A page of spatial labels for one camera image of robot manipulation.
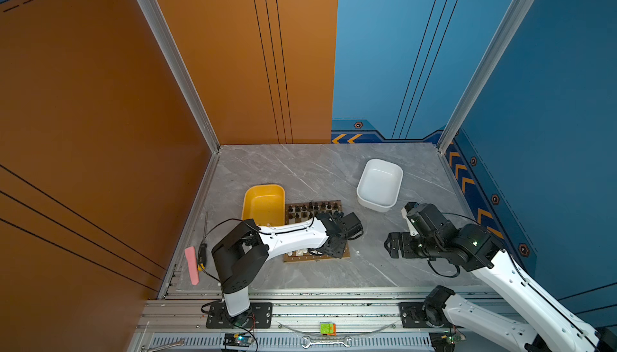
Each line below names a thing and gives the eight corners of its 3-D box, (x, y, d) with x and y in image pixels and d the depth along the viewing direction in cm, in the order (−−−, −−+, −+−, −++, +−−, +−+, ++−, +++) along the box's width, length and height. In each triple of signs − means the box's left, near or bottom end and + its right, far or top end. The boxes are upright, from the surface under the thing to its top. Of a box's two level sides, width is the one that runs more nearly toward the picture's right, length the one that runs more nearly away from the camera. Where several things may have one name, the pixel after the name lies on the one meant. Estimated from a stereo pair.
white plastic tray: (350, 206, 100) (352, 198, 96) (363, 164, 115) (365, 155, 111) (393, 219, 96) (397, 212, 92) (401, 174, 111) (405, 165, 107)
